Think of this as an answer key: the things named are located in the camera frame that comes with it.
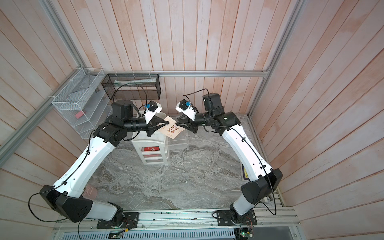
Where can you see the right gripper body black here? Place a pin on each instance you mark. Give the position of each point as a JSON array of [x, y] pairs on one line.
[[200, 120]]

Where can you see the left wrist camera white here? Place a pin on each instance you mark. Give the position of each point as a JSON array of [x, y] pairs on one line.
[[151, 109]]

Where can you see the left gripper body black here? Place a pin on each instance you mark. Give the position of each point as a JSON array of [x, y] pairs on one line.
[[136, 124]]

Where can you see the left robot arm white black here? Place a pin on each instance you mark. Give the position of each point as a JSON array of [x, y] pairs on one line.
[[65, 196]]

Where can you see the white plastic drawer organizer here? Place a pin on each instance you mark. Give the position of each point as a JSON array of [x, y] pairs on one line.
[[156, 140]]

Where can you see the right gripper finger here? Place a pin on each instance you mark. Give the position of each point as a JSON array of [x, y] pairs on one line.
[[183, 119], [192, 127]]

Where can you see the black wire mesh basket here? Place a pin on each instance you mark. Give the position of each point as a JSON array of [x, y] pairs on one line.
[[138, 87]]

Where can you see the red postcard in drawer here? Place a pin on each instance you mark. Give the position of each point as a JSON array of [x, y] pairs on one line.
[[151, 149]]

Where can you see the beige postcard red text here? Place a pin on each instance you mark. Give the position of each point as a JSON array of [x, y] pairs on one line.
[[171, 130]]

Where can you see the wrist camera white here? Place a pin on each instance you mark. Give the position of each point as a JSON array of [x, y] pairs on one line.
[[151, 109], [185, 107]]

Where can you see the horizontal aluminium frame bar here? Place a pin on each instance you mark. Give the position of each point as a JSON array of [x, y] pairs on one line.
[[193, 74]]

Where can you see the aluminium mounting rail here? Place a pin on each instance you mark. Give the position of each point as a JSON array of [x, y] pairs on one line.
[[188, 219]]

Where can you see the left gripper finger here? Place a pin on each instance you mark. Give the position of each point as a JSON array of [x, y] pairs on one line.
[[151, 129], [156, 121]]

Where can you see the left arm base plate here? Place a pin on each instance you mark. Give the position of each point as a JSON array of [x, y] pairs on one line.
[[123, 220]]

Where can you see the pink eraser block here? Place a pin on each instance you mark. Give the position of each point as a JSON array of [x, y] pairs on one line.
[[79, 114]]

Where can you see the left aluminium frame bar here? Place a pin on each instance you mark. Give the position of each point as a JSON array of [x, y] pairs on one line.
[[20, 135]]

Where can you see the white wire mesh shelf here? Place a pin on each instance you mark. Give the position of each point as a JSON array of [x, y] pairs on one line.
[[84, 92]]

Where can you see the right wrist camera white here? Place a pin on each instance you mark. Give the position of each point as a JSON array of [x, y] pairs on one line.
[[185, 107]]

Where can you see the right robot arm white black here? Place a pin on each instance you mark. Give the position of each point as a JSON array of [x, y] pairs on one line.
[[263, 178]]

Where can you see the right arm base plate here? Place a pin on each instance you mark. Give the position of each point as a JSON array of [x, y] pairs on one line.
[[231, 218]]

